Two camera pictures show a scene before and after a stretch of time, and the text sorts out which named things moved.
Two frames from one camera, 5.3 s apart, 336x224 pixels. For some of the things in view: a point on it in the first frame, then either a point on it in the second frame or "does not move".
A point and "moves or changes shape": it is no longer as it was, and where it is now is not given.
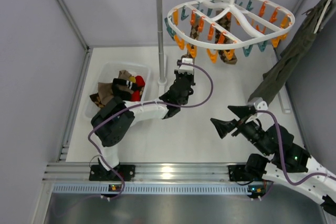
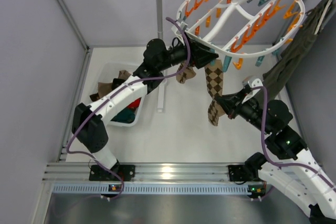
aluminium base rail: [74, 179] does not move
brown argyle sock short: [221, 36] to [214, 76]
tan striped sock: [124, 74] does not move
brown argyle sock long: [95, 97] does not move
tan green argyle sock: [194, 34] moves or changes shape
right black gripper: [240, 124] to [237, 104]
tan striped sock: [105, 91] does not move
